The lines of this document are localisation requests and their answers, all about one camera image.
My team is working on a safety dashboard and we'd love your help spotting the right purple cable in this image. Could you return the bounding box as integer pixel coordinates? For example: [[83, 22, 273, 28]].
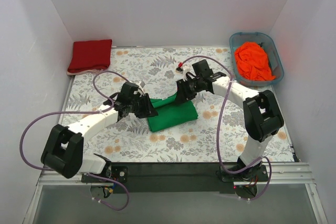
[[176, 55, 271, 201]]

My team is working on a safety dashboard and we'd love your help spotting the green t-shirt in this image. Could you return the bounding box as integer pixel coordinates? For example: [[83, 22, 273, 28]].
[[147, 93, 198, 133]]

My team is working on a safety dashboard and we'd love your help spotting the blue plastic bin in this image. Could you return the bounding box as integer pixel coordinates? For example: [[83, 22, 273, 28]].
[[229, 32, 284, 87]]

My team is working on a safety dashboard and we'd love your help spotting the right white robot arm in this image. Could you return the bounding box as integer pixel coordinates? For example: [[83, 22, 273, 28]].
[[175, 60, 284, 181]]

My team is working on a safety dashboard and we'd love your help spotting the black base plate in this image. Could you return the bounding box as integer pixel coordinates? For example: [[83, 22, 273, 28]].
[[81, 162, 268, 195]]

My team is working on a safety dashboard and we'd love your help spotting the aluminium frame rail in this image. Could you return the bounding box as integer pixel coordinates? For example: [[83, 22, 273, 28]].
[[37, 162, 316, 185]]

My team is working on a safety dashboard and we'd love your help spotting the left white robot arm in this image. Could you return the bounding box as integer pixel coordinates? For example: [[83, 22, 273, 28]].
[[40, 82, 158, 182]]

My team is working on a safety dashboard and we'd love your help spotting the folded pink cloth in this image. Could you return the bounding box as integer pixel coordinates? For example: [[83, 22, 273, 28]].
[[67, 69, 104, 76]]

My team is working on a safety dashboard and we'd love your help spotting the floral table mat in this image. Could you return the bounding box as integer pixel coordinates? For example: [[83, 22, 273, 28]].
[[51, 47, 300, 163]]

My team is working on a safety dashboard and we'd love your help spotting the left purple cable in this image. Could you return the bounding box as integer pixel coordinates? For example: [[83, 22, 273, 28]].
[[20, 71, 131, 211]]

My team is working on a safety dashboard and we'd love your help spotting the purple cable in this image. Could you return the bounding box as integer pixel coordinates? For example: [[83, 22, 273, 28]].
[[20, 71, 131, 211], [176, 55, 271, 201]]

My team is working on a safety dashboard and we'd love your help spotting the orange t-shirt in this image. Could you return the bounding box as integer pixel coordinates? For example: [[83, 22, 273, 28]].
[[234, 41, 276, 81]]

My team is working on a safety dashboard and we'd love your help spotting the folded red t-shirt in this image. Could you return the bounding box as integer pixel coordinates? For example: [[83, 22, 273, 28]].
[[67, 39, 112, 70]]

